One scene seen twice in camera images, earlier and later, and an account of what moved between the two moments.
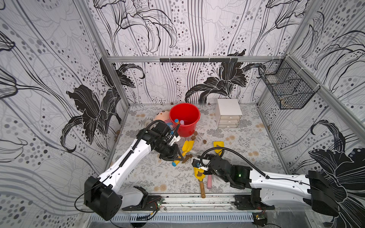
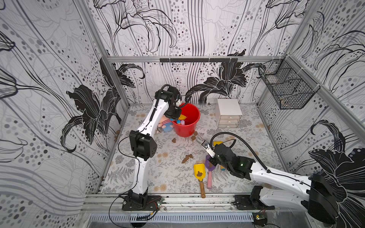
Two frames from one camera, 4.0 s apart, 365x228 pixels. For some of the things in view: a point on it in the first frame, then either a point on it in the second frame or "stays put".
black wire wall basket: x=291 y=85 stays put
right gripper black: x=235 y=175 to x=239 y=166
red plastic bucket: x=190 y=113 stays put
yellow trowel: x=221 y=144 stays put
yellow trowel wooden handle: x=199 y=175 stays put
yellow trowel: x=187 y=146 to x=182 y=117
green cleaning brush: x=195 y=153 to x=197 y=139
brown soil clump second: x=187 y=157 stays put
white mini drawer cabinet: x=228 y=113 stays put
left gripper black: x=171 y=155 to x=174 y=115
